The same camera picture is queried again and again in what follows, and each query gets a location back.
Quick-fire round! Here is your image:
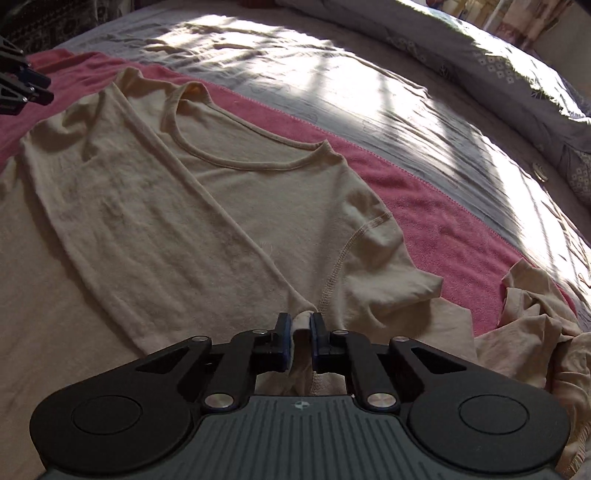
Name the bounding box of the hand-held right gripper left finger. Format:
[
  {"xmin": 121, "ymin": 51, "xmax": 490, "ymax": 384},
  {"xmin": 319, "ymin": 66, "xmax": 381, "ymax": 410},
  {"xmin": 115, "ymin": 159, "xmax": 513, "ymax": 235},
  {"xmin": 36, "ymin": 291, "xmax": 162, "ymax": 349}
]
[{"xmin": 137, "ymin": 313, "xmax": 293, "ymax": 412}]

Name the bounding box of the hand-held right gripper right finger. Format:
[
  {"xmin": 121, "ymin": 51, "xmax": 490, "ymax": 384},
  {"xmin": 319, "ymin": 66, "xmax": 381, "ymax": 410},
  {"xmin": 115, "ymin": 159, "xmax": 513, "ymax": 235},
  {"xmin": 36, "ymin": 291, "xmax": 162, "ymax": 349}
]
[{"xmin": 311, "ymin": 313, "xmax": 468, "ymax": 412}]

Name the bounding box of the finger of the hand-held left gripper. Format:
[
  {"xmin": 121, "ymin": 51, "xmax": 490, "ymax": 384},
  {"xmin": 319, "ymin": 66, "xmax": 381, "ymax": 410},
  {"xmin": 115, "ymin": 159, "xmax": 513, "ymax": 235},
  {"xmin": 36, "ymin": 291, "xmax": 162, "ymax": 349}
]
[
  {"xmin": 0, "ymin": 74, "xmax": 55, "ymax": 116},
  {"xmin": 0, "ymin": 39, "xmax": 52, "ymax": 89}
]

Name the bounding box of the beige t-shirt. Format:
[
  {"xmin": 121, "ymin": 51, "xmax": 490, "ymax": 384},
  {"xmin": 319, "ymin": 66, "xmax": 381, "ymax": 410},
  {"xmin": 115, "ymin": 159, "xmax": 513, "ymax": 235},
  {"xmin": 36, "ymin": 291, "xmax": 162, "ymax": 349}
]
[{"xmin": 0, "ymin": 67, "xmax": 477, "ymax": 480}]

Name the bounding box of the dark patterned cloth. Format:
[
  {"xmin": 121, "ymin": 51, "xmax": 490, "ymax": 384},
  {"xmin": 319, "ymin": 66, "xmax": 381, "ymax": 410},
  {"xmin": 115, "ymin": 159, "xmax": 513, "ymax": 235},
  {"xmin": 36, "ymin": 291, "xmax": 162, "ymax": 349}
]
[{"xmin": 0, "ymin": 0, "xmax": 109, "ymax": 55}]

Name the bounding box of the pink towel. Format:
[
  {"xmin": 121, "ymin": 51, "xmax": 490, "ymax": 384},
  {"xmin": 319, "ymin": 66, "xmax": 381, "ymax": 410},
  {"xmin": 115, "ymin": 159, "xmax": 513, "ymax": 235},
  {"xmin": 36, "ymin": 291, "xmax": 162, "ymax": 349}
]
[{"xmin": 0, "ymin": 48, "xmax": 579, "ymax": 334}]

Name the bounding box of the crumpled beige garment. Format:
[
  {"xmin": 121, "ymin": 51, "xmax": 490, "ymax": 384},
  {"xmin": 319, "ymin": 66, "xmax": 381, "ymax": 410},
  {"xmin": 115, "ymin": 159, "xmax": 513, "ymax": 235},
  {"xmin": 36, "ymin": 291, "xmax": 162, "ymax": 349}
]
[{"xmin": 475, "ymin": 258, "xmax": 591, "ymax": 480}]

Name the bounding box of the grey bed sheet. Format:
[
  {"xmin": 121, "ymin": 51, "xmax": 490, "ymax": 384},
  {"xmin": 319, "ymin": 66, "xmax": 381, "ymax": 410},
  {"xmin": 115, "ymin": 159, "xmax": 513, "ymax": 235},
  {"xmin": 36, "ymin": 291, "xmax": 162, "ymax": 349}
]
[{"xmin": 55, "ymin": 0, "xmax": 591, "ymax": 324}]

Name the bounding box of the grey patterned quilt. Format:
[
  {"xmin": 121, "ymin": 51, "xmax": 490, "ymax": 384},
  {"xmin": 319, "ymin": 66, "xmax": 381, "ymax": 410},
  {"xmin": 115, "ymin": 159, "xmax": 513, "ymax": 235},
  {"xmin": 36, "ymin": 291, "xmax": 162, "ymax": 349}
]
[{"xmin": 277, "ymin": 0, "xmax": 591, "ymax": 208}]

